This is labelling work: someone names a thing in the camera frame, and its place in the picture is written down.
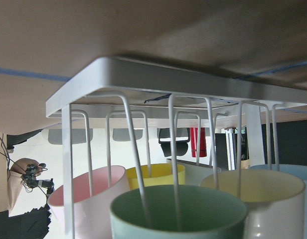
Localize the white wire cup rack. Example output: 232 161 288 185
46 57 307 239

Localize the green cup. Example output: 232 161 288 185
110 185 248 239

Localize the black office chair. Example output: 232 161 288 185
158 127 190 157

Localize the yellow cup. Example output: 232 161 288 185
126 163 174 190

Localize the blue cup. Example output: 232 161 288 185
245 164 307 239

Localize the pink cup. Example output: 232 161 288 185
48 165 127 239

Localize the red cylinder background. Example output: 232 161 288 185
190 127 207 157

